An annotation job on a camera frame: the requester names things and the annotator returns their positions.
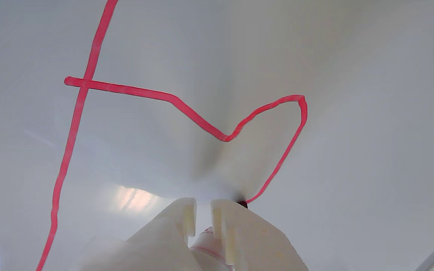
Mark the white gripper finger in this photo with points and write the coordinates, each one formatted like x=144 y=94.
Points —
x=156 y=244
x=254 y=244

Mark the white whiteboard with metal frame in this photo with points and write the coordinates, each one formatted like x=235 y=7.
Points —
x=89 y=150

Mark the red whiteboard marker pen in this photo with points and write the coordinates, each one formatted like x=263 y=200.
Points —
x=205 y=250

